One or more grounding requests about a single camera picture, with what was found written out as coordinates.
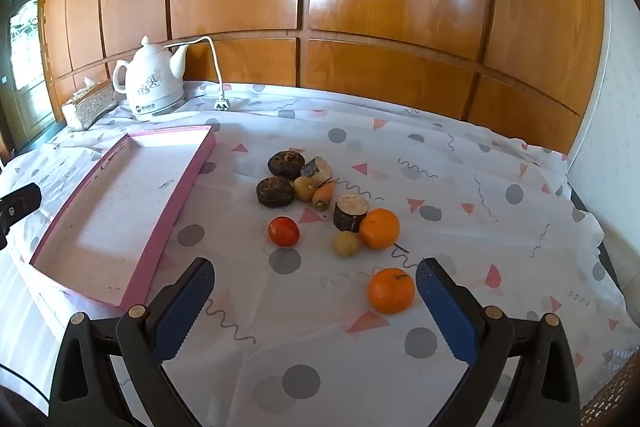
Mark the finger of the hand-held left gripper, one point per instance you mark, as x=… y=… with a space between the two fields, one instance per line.
x=20 y=201

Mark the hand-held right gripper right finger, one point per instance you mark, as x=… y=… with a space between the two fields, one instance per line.
x=447 y=314

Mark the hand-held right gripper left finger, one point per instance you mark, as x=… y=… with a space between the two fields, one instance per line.
x=182 y=314

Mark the orange mandarin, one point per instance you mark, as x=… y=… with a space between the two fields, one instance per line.
x=380 y=229
x=392 y=291

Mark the pink shallow tray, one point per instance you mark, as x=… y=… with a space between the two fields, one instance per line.
x=115 y=207

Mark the small orange carrot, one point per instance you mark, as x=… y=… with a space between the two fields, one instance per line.
x=323 y=194

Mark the white patterned tissue box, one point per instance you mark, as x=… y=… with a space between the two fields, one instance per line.
x=90 y=107

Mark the small yellow potato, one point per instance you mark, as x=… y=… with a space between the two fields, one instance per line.
x=303 y=189
x=347 y=245

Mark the white patterned tablecloth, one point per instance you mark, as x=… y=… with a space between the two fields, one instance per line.
x=450 y=187

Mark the red tomato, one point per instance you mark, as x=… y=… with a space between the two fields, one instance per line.
x=283 y=232

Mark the dark-skinned cut yam chunk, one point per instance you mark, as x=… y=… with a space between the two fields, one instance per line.
x=350 y=213

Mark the wooden door with glass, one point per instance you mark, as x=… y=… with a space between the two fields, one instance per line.
x=25 y=57

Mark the dark water chestnut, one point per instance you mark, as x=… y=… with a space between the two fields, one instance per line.
x=286 y=164
x=274 y=193

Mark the white ceramic electric kettle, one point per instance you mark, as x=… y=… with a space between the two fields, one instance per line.
x=150 y=92

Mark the wicker chair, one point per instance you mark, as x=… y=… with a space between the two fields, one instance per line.
x=615 y=402

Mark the pale-skinned cut yam chunk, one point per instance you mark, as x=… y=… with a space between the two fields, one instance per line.
x=320 y=169

